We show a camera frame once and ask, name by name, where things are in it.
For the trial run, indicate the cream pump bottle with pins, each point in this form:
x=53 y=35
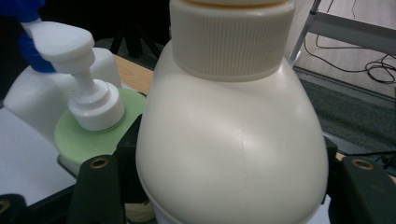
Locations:
x=233 y=130

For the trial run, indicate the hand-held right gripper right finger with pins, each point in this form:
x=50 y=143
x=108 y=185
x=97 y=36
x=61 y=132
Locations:
x=364 y=193

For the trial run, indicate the white metal stand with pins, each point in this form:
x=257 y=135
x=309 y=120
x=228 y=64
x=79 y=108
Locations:
x=351 y=29

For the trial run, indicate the pale blue table mat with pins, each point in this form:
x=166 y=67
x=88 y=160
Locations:
x=28 y=161

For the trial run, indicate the white bottle with blue cap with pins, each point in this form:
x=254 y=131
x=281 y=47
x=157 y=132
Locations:
x=34 y=93

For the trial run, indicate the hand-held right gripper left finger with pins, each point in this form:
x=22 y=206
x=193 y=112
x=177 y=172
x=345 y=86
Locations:
x=96 y=193

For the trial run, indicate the green pump bottle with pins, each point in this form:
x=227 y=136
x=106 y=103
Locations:
x=87 y=137

